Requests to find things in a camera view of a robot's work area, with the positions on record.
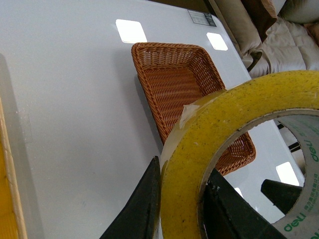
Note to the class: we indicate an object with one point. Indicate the table label sticker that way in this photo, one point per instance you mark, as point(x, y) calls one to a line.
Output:
point(201, 18)

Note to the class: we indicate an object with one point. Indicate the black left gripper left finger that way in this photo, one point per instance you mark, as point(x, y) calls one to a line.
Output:
point(140, 217)

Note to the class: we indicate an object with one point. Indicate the beige cushioned sofa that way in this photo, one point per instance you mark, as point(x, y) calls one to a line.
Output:
point(272, 36)

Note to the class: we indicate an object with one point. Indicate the brown wicker basket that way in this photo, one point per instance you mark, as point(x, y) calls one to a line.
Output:
point(190, 105)

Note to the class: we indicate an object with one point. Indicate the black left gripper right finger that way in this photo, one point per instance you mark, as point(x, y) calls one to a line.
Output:
point(227, 215)

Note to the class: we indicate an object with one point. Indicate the clear packing tape roll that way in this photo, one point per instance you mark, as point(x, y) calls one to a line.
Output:
point(294, 98)

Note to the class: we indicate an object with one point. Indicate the yellow woven basket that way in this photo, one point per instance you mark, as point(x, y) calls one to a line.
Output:
point(12, 223)

